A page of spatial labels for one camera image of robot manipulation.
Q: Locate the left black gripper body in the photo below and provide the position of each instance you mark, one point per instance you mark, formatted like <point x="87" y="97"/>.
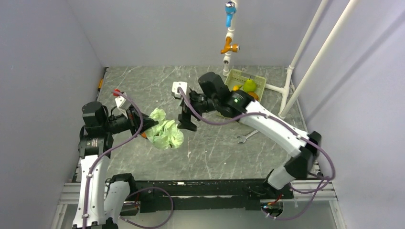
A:
<point x="133" y="119"/>

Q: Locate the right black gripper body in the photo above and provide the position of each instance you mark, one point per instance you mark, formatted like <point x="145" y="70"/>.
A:
<point x="198" y="104"/>

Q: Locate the light green plastic bag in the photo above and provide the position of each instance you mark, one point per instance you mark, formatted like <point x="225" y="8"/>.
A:
<point x="165" y="134"/>

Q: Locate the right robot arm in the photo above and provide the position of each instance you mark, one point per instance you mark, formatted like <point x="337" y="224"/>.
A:
<point x="302" y="147"/>

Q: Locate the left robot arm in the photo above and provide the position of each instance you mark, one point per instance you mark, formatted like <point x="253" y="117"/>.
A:
<point x="99" y="204"/>

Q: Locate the green fake pear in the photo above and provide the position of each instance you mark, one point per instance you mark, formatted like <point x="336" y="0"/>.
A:
<point x="249" y="86"/>

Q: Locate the brown fake kiwi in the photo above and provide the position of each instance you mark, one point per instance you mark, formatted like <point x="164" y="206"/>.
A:
<point x="254" y="95"/>

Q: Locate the orange black hex key set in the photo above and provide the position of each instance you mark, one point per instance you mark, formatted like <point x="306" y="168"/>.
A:
<point x="144" y="135"/>

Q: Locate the pale yellow plastic basket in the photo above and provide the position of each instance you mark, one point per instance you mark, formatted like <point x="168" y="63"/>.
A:
<point x="240" y="93"/>

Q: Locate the silver wrench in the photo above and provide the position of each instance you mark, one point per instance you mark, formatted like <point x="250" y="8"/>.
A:
<point x="241" y="139"/>

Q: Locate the orange tap valve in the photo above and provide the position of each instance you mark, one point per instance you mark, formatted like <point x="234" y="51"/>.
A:
<point x="229" y="46"/>

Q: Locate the blue tap valve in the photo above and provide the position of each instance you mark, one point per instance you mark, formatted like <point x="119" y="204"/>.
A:
<point x="230" y="10"/>

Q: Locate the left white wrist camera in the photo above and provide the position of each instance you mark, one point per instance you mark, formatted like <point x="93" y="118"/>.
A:
<point x="122" y="104"/>

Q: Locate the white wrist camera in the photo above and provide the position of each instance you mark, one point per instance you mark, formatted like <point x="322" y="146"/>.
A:
<point x="122" y="104"/>
<point x="179" y="88"/>

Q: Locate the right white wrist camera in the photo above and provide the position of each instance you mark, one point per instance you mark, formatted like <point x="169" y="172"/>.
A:
<point x="179" y="88"/>

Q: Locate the orange handled tool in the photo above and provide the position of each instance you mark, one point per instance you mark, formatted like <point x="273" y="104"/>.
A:
<point x="102" y="79"/>

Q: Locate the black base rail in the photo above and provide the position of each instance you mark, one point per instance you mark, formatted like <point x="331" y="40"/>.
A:
<point x="161" y="195"/>

